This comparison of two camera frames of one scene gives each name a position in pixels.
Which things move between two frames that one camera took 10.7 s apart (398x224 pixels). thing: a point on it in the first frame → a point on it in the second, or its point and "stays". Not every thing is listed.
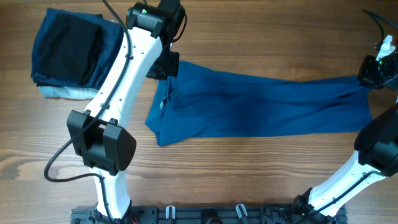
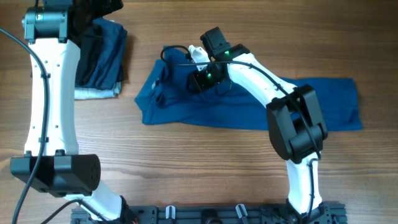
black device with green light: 137,213 stays
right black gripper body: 377,72 → 205,78
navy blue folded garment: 111,38 stays
